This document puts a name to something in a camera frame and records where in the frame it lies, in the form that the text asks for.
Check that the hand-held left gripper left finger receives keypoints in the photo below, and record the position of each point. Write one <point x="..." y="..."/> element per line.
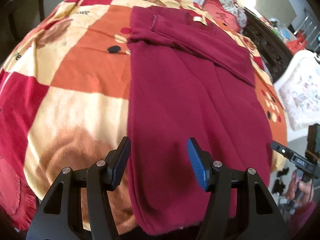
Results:
<point x="122" y="160"/>

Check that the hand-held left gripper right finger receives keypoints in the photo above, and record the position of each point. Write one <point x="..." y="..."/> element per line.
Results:
<point x="197" y="165"/>

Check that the dark red garment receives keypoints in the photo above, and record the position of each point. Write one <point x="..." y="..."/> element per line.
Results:
<point x="175" y="92"/>

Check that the person's right forearm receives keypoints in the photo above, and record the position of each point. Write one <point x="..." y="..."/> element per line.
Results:
<point x="300" y="220"/>

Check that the person's right hand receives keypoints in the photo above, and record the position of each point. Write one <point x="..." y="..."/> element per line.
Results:
<point x="305" y="187"/>

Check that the checkered printed blanket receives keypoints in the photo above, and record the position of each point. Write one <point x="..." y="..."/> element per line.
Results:
<point x="75" y="80"/>

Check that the red ruffled cushion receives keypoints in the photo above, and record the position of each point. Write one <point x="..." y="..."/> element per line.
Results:
<point x="12" y="192"/>

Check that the red plastic bag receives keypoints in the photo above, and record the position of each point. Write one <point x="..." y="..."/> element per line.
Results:
<point x="296" y="45"/>

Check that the red heart-shaped cushion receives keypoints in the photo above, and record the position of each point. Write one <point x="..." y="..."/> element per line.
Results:
<point x="222" y="15"/>

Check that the dark wooden chair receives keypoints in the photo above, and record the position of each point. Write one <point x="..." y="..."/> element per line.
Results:
<point x="22" y="12"/>

